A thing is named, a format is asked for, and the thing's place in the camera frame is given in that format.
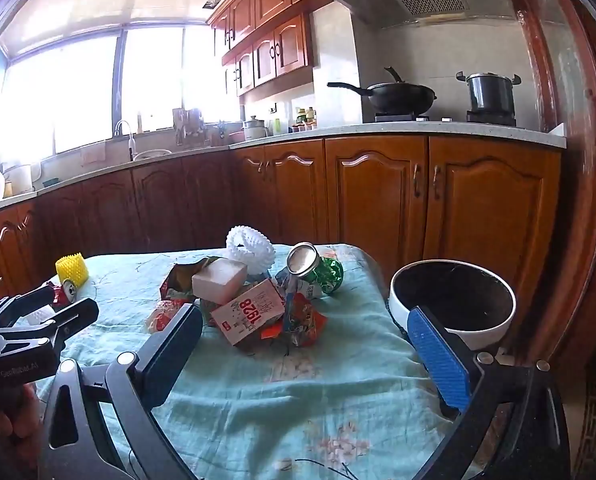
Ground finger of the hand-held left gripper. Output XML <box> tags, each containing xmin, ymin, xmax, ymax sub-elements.
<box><xmin>0</xmin><ymin>298</ymin><xmax>100</xmax><ymax>361</ymax></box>
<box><xmin>0</xmin><ymin>285</ymin><xmax>55</xmax><ymax>332</ymax></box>

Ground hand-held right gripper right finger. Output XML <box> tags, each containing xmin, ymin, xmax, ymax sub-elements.
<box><xmin>406</xmin><ymin>305</ymin><xmax>572</xmax><ymax>480</ymax></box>

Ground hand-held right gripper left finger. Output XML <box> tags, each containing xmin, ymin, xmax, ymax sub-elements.
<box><xmin>40</xmin><ymin>303</ymin><xmax>204</xmax><ymax>480</ymax></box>

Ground white bin with black liner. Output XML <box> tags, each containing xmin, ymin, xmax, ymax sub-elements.
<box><xmin>388</xmin><ymin>260</ymin><xmax>518</xmax><ymax>352</ymax></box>

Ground white foam block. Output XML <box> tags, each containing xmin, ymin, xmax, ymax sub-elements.
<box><xmin>191</xmin><ymin>258</ymin><xmax>249</xmax><ymax>305</ymax></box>

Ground person's left hand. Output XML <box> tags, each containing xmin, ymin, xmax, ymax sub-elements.
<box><xmin>0</xmin><ymin>384</ymin><xmax>45</xmax><ymax>473</ymax></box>

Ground red drink can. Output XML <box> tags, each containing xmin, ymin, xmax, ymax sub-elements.
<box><xmin>52</xmin><ymin>280</ymin><xmax>82</xmax><ymax>307</ymax></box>

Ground white and red plastic bag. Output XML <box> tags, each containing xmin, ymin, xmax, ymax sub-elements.
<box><xmin>145</xmin><ymin>300</ymin><xmax>195</xmax><ymax>336</ymax></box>

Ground yellow foam fruit net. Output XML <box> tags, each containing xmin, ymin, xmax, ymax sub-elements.
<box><xmin>55</xmin><ymin>251</ymin><xmax>90</xmax><ymax>289</ymax></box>

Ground red and green snack wrapper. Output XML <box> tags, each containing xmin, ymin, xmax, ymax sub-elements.
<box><xmin>158</xmin><ymin>256</ymin><xmax>219</xmax><ymax>304</ymax></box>

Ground red and white carton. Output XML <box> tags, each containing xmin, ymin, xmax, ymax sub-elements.
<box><xmin>210</xmin><ymin>279</ymin><xmax>287</xmax><ymax>347</ymax></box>

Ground white plastic jug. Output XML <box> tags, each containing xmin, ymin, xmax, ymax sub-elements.
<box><xmin>2</xmin><ymin>162</ymin><xmax>35</xmax><ymax>197</ymax></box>

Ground teal floral tablecloth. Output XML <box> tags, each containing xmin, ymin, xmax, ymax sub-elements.
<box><xmin>34</xmin><ymin>244</ymin><xmax>479</xmax><ymax>480</ymax></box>

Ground white foam fruit net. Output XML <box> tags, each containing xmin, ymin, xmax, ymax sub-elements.
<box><xmin>226</xmin><ymin>225</ymin><xmax>277</xmax><ymax>277</ymax></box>

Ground orange snack wrapper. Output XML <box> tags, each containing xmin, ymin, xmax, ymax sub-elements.
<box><xmin>260</xmin><ymin>292</ymin><xmax>329</xmax><ymax>349</ymax></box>

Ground green drink can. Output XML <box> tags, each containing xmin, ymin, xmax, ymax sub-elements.
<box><xmin>286</xmin><ymin>242</ymin><xmax>345</xmax><ymax>296</ymax></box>

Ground wooden base cabinets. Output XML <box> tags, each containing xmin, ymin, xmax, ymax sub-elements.
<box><xmin>0</xmin><ymin>134</ymin><xmax>564</xmax><ymax>311</ymax></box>

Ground chrome faucet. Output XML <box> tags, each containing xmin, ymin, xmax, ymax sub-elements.
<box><xmin>113</xmin><ymin>119</ymin><xmax>138</xmax><ymax>162</ymax></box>

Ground utensil rack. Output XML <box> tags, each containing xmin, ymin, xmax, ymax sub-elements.
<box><xmin>171</xmin><ymin>107</ymin><xmax>207</xmax><ymax>147</ymax></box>

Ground kitchen window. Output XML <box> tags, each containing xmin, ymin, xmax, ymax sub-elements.
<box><xmin>0</xmin><ymin>22</ymin><xmax>241</xmax><ymax>166</ymax></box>

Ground black gas stove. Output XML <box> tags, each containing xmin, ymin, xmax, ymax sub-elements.
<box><xmin>374</xmin><ymin>109</ymin><xmax>519</xmax><ymax>128</ymax></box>

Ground black wok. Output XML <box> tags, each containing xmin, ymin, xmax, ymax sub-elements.
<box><xmin>327</xmin><ymin>66</ymin><xmax>438</xmax><ymax>115</ymax></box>

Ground row of seasoning bottles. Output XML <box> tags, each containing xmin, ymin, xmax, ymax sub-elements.
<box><xmin>290</xmin><ymin>106</ymin><xmax>319</xmax><ymax>134</ymax></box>

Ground dark steel pot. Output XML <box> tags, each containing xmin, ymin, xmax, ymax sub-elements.
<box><xmin>455</xmin><ymin>71</ymin><xmax>522</xmax><ymax>114</ymax></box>

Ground red wooden door frame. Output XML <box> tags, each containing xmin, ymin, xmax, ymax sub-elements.
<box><xmin>500</xmin><ymin>0</ymin><xmax>596</xmax><ymax>386</ymax></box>

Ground wooden wall cabinets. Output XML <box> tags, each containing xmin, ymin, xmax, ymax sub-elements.
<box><xmin>208</xmin><ymin>0</ymin><xmax>374</xmax><ymax>98</ymax></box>

